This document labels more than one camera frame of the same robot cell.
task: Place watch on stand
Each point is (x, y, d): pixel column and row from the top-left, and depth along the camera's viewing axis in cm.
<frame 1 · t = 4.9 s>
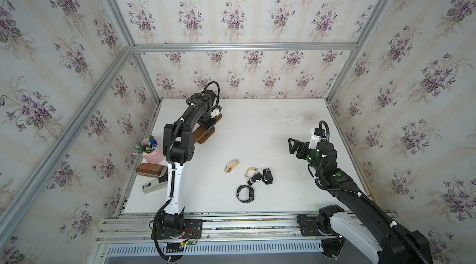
left hand: (205, 126, 100), fingers open
right hand: (300, 141, 83), fingers open
beige band smartwatch: (250, 171, 91), on the table
dark grey strap watch: (256, 178, 87), point 2 cm above the table
black square digital watch: (267, 178, 85), point 5 cm above the table
black round bracelet watch: (251, 194, 80), point 5 cm above the table
pink pen cup: (149, 148, 85), point 12 cm above the table
brown plaid case: (152, 170, 88), point 3 cm above the table
white grey stapler: (158, 183, 83), point 4 cm above the table

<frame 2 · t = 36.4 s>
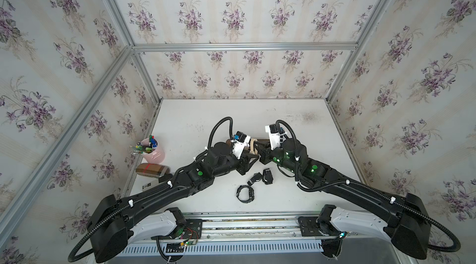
left hand: (257, 155, 71), fingers open
right hand: (256, 144, 72), fingers closed
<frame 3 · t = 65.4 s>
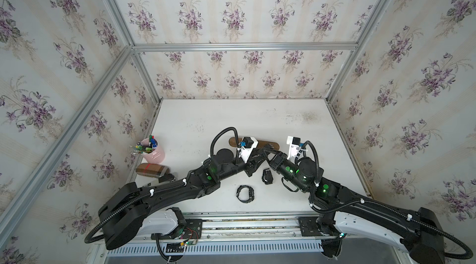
left hand: (265, 153, 71), fingers open
right hand: (264, 150, 67), fingers closed
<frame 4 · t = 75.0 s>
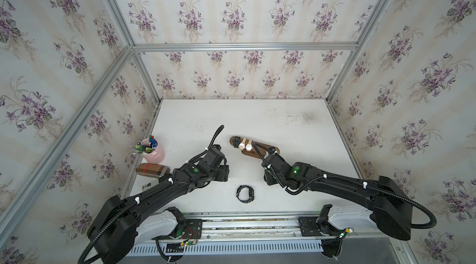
left hand: (224, 171, 83), fingers open
right hand: (271, 173, 83), fingers closed
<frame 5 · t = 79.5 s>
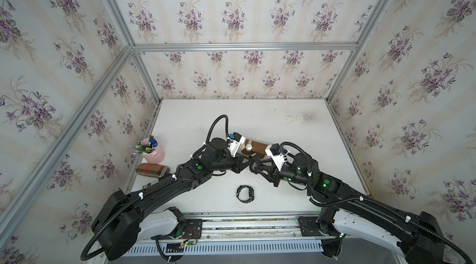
left hand: (253, 161, 74), fingers closed
right hand: (260, 166, 70), fingers open
